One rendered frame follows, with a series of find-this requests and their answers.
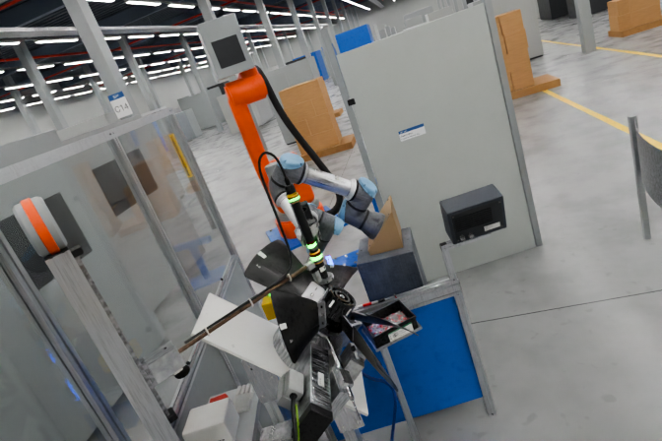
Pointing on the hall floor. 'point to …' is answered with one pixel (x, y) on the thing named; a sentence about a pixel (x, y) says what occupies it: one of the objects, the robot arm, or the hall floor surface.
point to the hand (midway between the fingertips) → (306, 235)
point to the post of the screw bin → (400, 394)
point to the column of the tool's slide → (109, 344)
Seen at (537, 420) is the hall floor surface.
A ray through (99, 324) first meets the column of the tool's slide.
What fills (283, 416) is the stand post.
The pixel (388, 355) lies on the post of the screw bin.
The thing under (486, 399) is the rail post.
